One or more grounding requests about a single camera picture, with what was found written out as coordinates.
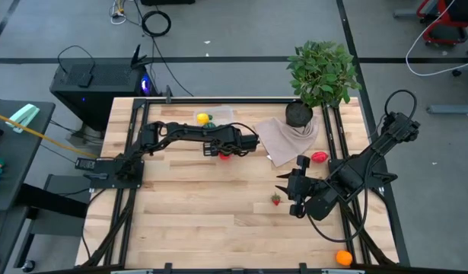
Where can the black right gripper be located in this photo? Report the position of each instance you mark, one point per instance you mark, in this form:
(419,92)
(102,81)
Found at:
(299,188)

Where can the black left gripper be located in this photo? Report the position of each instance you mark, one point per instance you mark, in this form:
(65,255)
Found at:
(241,141)

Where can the red toy apple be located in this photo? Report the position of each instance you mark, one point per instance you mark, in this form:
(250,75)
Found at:
(225,156)

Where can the green striped toy watermelon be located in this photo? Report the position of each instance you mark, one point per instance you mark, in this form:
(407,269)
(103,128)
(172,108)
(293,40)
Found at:
(209,125)

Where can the yellow toy pineapple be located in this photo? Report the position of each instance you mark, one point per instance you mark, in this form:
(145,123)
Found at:
(202,118)

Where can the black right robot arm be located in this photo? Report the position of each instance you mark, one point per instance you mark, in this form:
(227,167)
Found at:
(355,175)

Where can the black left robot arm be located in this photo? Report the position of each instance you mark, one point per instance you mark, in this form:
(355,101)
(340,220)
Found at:
(188,133)

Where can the red toy strawberry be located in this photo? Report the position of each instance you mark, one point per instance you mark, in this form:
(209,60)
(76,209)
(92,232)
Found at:
(276,199)

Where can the clear plastic bag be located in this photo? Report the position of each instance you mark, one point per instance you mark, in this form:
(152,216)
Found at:
(223,113)

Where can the beige cloth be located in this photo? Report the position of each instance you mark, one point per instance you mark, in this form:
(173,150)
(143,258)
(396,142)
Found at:
(285,141)

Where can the dark round plant pot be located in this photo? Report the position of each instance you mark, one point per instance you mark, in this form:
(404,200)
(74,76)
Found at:
(297,114)

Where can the orange toy fruit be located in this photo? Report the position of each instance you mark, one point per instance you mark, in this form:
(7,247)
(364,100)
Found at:
(344,258)

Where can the green leafy plant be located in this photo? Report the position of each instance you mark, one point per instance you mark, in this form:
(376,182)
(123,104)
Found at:
(321,72)

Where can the black wifi antenna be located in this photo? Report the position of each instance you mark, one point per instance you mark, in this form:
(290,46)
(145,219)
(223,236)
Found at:
(136,59)

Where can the black power brick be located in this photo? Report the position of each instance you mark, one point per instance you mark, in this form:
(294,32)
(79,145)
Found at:
(85,163)

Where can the black computer tower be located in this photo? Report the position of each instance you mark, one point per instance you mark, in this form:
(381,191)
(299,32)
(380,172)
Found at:
(93,91)

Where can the grey desk foot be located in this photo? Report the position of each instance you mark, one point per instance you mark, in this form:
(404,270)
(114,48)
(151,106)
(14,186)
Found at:
(450,109)

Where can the mint green stapler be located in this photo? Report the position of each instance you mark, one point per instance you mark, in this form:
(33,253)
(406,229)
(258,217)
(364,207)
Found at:
(22,116)

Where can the black side table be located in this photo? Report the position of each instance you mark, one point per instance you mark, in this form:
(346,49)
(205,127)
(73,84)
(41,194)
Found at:
(13,160)

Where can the red and black cart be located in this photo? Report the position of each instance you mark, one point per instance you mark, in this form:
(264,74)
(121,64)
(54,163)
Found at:
(452,19)

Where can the black aluminium table frame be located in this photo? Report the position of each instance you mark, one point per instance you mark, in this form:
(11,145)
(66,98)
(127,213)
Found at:
(233,101)

